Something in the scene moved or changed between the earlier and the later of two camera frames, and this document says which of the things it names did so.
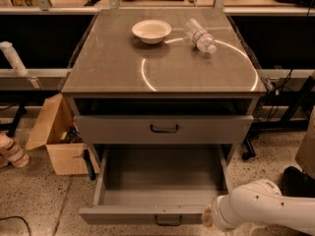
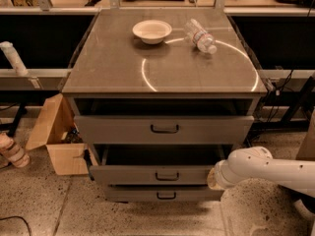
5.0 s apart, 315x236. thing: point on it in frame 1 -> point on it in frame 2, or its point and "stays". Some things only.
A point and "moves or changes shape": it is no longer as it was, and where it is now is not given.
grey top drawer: (161, 130) stays
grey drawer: (157, 184) moves or changes shape
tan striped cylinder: (13, 152) stays
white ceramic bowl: (152, 31) stays
